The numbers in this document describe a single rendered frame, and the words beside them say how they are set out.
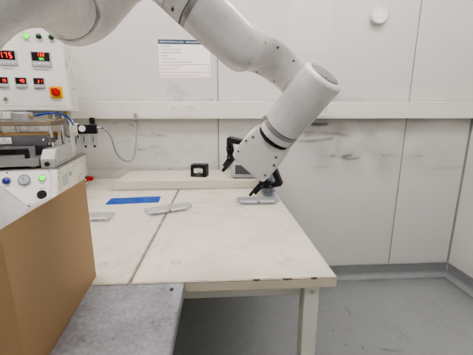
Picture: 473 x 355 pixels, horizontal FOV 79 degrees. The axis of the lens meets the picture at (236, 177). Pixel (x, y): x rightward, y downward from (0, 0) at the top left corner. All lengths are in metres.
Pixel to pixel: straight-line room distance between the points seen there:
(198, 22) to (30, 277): 0.48
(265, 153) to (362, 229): 1.63
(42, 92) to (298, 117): 1.34
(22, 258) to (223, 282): 0.41
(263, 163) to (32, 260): 0.45
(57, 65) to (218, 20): 1.21
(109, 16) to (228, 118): 1.21
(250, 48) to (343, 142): 1.49
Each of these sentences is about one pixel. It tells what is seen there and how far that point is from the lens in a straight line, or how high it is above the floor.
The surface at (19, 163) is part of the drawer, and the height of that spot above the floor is 0.95.
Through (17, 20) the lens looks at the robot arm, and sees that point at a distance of 0.53.
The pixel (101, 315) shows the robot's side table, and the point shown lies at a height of 0.75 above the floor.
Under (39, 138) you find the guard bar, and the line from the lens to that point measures 1.45.
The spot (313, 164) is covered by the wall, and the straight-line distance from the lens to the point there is 1.92.
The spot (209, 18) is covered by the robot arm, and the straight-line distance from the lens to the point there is 0.54.
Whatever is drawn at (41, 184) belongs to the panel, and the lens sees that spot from 1.35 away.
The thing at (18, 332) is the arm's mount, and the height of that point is 0.84.
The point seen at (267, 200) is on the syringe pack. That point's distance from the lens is 1.26.
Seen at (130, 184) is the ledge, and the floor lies 0.78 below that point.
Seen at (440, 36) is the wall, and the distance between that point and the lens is 2.28.
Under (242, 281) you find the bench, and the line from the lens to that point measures 0.73.
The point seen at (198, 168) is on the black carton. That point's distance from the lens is 1.60.
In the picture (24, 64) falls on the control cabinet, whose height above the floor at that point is 1.36.
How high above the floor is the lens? 1.14
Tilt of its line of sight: 13 degrees down
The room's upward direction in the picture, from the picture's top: straight up
